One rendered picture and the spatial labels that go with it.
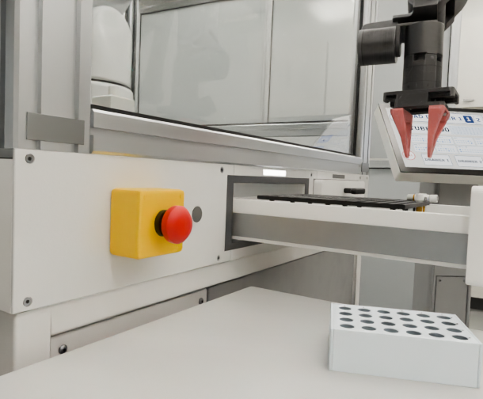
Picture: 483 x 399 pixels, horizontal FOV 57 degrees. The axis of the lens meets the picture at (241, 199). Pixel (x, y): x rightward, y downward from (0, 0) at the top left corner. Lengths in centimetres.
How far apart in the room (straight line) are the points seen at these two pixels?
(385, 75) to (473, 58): 172
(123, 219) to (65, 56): 17
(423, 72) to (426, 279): 104
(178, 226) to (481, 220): 32
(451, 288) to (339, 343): 130
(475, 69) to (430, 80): 339
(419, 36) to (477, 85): 335
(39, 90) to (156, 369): 27
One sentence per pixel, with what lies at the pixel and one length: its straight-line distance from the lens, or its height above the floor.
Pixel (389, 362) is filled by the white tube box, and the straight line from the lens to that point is 43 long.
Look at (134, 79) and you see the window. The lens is 55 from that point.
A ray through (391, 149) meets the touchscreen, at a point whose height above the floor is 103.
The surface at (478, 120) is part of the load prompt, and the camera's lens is 177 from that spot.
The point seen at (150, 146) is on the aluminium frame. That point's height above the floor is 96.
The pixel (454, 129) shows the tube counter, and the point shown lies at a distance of 168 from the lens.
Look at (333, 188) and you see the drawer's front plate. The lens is 99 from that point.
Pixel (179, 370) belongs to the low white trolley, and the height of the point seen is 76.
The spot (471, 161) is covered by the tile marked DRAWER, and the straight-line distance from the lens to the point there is 160.
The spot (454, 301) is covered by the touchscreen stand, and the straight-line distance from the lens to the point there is 172.
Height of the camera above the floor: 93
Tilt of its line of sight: 3 degrees down
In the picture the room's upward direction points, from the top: 2 degrees clockwise
